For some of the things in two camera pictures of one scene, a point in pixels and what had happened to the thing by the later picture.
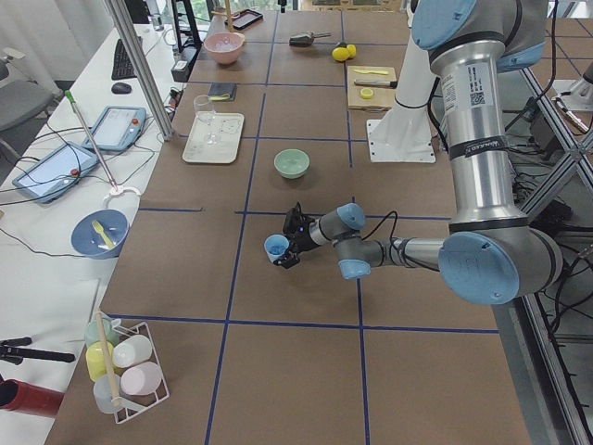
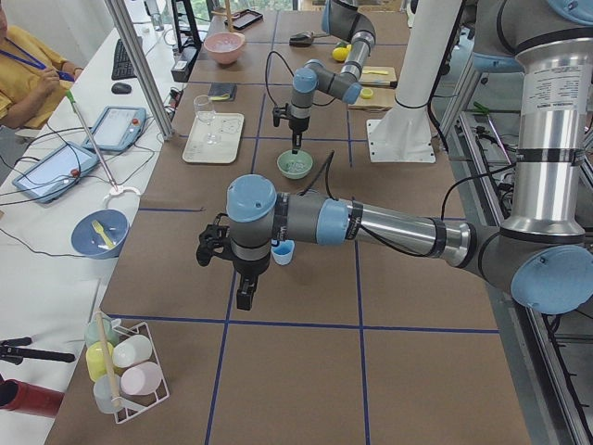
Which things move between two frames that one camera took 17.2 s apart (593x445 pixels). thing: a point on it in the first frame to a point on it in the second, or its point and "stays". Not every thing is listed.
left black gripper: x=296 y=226 to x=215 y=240
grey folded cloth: x=220 y=89 stays
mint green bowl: x=292 y=163 stays
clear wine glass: x=206 y=111 stays
